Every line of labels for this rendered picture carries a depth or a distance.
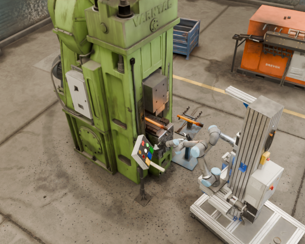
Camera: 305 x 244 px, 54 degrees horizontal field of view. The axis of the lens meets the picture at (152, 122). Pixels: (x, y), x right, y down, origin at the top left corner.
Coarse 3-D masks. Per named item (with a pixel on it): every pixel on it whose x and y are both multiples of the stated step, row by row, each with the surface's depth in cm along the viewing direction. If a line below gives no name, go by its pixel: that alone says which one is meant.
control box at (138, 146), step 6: (138, 138) 375; (144, 138) 376; (138, 144) 365; (144, 144) 373; (150, 144) 384; (138, 150) 358; (144, 150) 369; (132, 156) 357; (138, 156) 355; (138, 162) 362; (144, 162) 362; (150, 162) 373; (144, 168) 368
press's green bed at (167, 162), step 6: (168, 150) 459; (162, 156) 449; (168, 156) 475; (156, 162) 448; (162, 162) 472; (168, 162) 478; (150, 168) 472; (156, 168) 459; (156, 174) 469; (162, 174) 476
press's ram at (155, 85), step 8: (152, 72) 379; (144, 80) 366; (152, 80) 366; (160, 80) 365; (144, 88) 364; (152, 88) 355; (160, 88) 370; (144, 96) 373; (152, 96) 363; (160, 96) 379; (144, 104) 382; (152, 104) 371; (160, 104) 387; (152, 112) 381
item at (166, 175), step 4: (172, 164) 492; (168, 168) 485; (172, 168) 486; (168, 172) 480; (152, 176) 475; (164, 176) 474; (168, 176) 474; (156, 180) 470; (160, 180) 469; (164, 180) 469; (160, 184) 463
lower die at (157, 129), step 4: (148, 116) 433; (152, 120) 427; (156, 120) 427; (148, 124) 421; (152, 124) 420; (164, 124) 421; (148, 128) 417; (156, 128) 414; (160, 128) 416; (152, 132) 415; (156, 132) 411
